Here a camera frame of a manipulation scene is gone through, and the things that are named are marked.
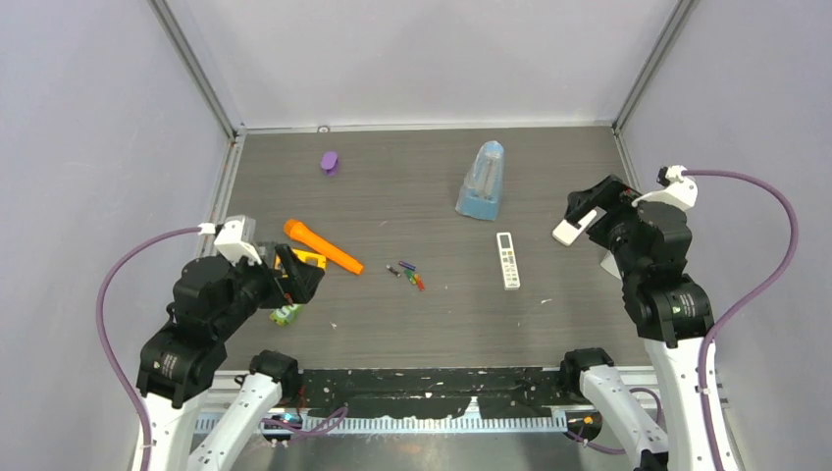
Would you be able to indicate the green battery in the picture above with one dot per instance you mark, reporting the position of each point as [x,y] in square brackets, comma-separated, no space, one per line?
[410,276]

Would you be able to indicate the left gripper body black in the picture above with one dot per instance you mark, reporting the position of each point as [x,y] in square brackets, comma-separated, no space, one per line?
[277,287]

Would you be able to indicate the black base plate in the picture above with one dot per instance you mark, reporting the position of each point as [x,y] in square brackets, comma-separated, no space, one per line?
[437,393]

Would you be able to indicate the green owl toy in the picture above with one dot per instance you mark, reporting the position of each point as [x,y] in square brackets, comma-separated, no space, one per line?
[286,314]

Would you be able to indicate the dark brown battery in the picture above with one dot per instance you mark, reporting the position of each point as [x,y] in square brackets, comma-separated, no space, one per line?
[392,270]

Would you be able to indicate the yellow tape measure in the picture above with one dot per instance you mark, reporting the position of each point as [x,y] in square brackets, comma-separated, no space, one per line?
[304,256]

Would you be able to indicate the white remote control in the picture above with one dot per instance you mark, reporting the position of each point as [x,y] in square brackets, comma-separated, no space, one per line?
[507,258]

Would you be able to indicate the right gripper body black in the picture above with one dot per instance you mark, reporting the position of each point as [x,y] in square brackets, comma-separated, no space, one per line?
[613,195]

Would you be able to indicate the purple cap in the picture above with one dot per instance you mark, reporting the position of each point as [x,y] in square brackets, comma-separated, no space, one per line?
[329,163]

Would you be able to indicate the small white remote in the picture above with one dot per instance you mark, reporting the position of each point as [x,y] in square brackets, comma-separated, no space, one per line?
[566,233]

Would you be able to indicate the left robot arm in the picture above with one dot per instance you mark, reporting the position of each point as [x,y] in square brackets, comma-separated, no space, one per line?
[213,298]

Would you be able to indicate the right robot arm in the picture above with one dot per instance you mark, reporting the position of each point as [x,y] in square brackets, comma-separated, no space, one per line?
[647,238]

